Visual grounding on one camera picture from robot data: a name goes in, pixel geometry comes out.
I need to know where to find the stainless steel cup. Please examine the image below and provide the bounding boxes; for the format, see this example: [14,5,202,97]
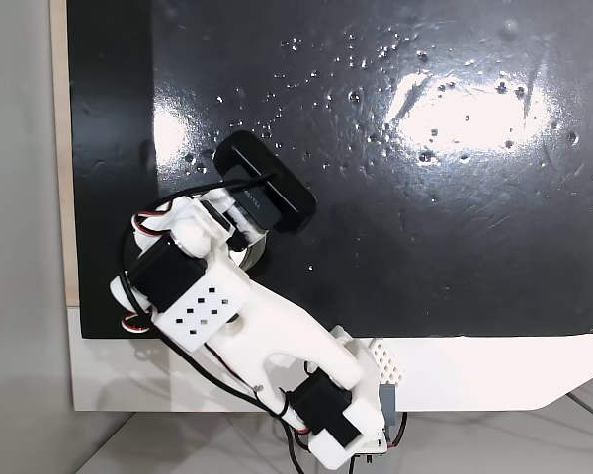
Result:
[225,228,270,273]

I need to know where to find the beige wooden board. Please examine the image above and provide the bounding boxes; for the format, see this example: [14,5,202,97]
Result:
[48,0,83,310]

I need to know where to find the glossy black mat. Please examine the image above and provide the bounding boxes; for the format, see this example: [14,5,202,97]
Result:
[66,0,593,341]

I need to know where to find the grey motor controller board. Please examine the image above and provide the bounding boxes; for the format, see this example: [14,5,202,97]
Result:
[354,383,409,461]

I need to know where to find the black oval camera box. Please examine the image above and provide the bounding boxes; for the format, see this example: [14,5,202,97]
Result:
[212,129,318,235]

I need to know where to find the red white black servo wire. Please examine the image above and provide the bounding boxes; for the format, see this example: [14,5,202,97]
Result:
[120,210,175,336]

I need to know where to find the black power cable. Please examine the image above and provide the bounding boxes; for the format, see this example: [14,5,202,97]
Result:
[282,422,308,474]

